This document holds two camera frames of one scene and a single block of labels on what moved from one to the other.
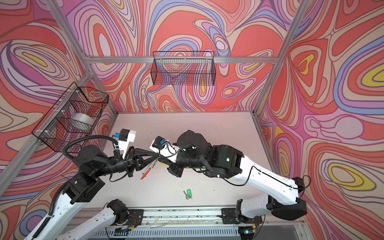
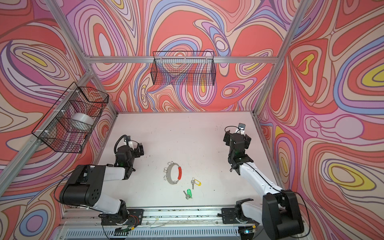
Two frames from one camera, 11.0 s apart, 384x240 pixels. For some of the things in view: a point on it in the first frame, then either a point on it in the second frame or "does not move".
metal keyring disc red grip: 146,172 -> 167,170
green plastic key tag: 189,192 does not move
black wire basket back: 183,68 does not move
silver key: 187,196 does not move
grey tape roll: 82,121 does not move
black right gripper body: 177,168 -> 227,137
